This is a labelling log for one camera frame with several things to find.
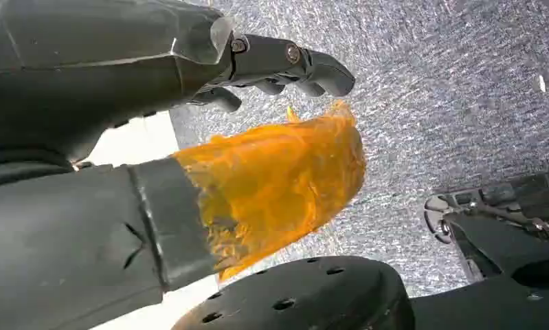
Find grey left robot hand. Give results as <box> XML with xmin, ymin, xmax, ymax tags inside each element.
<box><xmin>0</xmin><ymin>0</ymin><xmax>367</xmax><ymax>330</ymax></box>

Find black robot foot with holes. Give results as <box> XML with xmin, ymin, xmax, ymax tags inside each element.
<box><xmin>171</xmin><ymin>255</ymin><xmax>416</xmax><ymax>330</ymax></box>

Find black robot leg with ankle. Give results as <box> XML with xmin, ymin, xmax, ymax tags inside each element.
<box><xmin>410</xmin><ymin>170</ymin><xmax>549</xmax><ymax>330</ymax></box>

